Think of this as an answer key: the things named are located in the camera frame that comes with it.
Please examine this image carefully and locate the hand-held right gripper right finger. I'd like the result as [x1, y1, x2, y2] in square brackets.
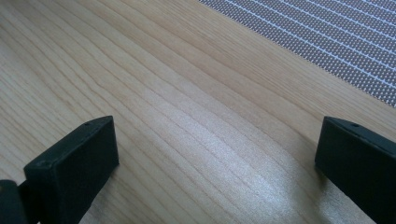
[314, 115, 396, 224]

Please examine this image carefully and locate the grey striped placemat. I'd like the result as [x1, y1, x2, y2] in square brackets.
[197, 0, 396, 109]

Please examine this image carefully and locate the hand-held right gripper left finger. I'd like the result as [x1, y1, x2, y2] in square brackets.
[18, 115, 120, 224]

